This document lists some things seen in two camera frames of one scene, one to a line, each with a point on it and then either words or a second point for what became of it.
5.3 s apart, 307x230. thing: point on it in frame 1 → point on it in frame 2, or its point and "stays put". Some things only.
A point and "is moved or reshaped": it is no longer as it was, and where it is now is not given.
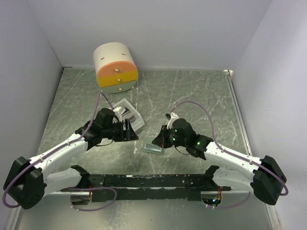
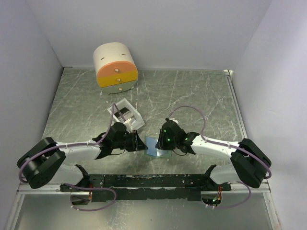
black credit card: x=123 y=110 stays put
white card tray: x=129 y=112 stays put
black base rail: x=113 y=188 stays put
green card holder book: x=151 y=148 is moved or reshaped
